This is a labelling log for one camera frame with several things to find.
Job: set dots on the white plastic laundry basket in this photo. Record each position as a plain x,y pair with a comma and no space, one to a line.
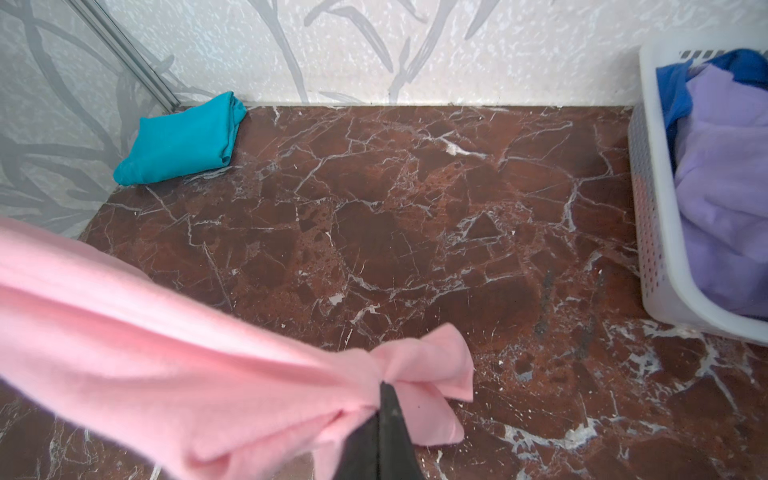
669,293

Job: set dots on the pink t-shirt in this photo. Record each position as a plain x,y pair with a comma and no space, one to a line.
201,393

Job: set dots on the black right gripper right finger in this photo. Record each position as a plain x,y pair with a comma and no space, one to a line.
397,459

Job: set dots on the purple t-shirt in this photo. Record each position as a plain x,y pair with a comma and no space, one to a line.
721,188

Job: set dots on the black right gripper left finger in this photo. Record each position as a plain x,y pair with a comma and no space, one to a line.
360,456

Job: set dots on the folded teal t-shirt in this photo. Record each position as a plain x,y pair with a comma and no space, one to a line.
196,140

